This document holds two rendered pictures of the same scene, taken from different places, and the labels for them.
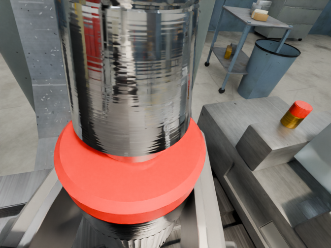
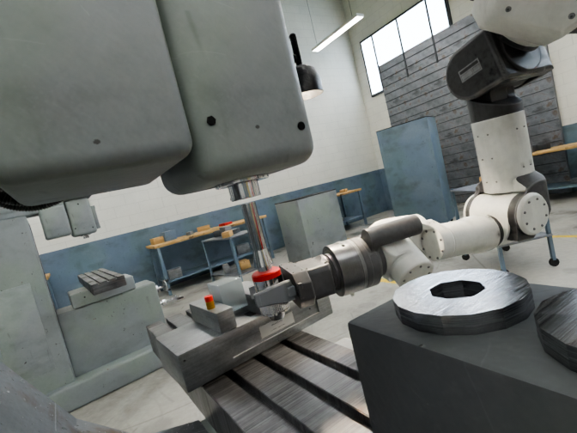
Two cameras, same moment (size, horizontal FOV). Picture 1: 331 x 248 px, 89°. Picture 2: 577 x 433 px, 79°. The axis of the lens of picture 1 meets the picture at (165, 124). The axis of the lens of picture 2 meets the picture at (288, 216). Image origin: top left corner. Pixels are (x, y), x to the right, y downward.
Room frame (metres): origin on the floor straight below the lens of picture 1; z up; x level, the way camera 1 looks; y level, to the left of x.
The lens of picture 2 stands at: (0.09, 0.56, 1.28)
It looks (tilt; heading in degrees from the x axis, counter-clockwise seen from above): 4 degrees down; 258
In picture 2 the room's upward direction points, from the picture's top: 14 degrees counter-clockwise
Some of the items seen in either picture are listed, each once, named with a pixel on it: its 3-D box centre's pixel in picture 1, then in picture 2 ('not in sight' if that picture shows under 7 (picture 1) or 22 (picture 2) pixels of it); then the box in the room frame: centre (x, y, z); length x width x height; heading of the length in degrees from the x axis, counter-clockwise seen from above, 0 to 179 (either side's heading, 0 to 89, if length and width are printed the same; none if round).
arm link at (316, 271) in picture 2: not in sight; (323, 276); (-0.06, 0.01, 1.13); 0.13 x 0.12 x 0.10; 92
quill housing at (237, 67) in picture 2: not in sight; (213, 77); (0.04, 0.01, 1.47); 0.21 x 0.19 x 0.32; 111
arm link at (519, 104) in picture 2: not in sight; (495, 80); (-0.48, -0.02, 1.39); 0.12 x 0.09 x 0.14; 10
